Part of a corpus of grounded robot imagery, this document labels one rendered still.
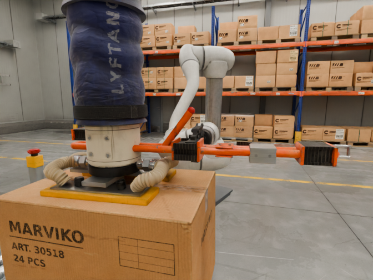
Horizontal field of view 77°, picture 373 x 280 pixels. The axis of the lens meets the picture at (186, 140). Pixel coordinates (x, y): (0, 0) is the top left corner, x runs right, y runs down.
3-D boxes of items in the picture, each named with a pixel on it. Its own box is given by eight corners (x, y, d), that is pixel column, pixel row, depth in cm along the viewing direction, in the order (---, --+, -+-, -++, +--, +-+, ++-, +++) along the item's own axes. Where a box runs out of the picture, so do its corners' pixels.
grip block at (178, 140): (170, 161, 68) (170, 141, 67) (179, 154, 77) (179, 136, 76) (198, 163, 66) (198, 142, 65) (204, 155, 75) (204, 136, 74)
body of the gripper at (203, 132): (212, 128, 89) (209, 130, 80) (212, 149, 90) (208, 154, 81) (193, 127, 91) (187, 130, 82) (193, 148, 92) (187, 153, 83)
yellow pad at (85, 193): (39, 196, 69) (37, 180, 68) (64, 185, 78) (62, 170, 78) (147, 207, 61) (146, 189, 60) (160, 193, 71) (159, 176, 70)
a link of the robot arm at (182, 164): (168, 171, 157) (167, 139, 153) (195, 169, 161) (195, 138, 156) (171, 179, 142) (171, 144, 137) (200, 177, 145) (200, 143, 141)
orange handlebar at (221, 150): (40, 150, 80) (39, 140, 79) (93, 137, 109) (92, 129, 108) (343, 163, 59) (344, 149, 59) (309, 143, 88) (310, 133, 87)
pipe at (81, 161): (43, 183, 70) (41, 164, 69) (94, 161, 94) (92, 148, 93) (149, 191, 62) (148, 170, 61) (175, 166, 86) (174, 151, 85)
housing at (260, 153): (249, 163, 64) (250, 147, 63) (248, 157, 71) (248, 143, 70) (276, 164, 63) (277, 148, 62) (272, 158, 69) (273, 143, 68)
